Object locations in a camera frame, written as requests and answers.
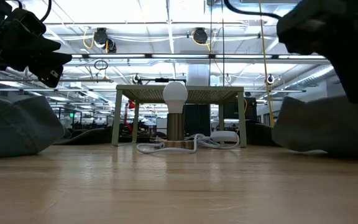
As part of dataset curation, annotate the white lamp cable switch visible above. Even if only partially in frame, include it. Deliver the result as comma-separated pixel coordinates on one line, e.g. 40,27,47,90
209,130,241,144

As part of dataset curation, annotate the black hanging cable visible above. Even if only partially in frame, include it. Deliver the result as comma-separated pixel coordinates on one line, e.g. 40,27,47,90
221,0,226,87

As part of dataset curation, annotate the black ceiling cable reel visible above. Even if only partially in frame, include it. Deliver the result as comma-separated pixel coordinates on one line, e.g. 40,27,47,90
93,27,117,54
192,27,209,45

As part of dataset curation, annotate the black wire loop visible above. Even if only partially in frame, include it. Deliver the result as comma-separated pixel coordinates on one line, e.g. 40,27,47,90
93,59,109,71

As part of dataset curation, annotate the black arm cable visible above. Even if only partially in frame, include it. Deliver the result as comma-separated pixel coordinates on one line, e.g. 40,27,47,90
40,0,53,23
223,0,282,20

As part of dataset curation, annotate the dark grey baseball cap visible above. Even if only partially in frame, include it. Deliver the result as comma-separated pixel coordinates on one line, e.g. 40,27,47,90
246,119,281,147
53,126,114,146

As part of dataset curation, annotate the red hose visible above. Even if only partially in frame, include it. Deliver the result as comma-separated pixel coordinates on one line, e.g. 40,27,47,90
123,99,136,134

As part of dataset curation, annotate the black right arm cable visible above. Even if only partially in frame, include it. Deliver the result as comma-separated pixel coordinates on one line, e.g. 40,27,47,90
223,0,282,20

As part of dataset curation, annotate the black equipment box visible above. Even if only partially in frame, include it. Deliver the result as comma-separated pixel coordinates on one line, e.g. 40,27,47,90
223,97,257,121

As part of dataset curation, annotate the white lamp cable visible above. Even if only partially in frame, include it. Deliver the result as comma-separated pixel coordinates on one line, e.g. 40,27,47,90
135,133,241,155

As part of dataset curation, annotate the long ceiling light bar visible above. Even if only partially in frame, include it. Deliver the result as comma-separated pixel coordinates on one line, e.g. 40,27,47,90
70,53,328,60

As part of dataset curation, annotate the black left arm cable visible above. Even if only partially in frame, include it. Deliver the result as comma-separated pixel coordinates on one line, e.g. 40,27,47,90
40,0,53,23

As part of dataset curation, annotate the yellow extension cord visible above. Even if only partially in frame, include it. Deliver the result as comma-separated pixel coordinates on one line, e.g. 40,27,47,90
257,0,275,128

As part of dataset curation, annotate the black cabinet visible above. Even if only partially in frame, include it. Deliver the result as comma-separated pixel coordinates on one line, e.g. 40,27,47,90
183,104,211,137

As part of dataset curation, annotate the green perforated metal stand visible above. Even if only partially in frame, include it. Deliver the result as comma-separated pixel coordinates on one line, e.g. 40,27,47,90
111,84,247,148

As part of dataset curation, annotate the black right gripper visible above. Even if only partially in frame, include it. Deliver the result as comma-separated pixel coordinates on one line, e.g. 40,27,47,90
276,0,358,105

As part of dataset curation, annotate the white light bulb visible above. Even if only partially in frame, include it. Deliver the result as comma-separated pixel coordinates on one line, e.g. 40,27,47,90
162,81,189,114

